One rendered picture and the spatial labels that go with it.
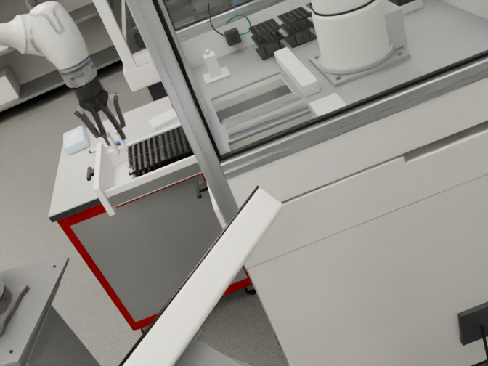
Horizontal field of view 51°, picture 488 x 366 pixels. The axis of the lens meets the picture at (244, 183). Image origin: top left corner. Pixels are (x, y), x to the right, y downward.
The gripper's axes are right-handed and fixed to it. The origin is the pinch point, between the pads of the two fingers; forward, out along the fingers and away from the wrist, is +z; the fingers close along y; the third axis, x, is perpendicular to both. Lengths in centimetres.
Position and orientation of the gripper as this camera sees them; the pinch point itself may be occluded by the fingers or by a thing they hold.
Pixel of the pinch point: (117, 141)
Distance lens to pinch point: 153.8
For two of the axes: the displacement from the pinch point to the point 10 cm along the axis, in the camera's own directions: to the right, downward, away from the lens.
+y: 9.3, -3.7, 0.0
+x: -2.1, -5.2, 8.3
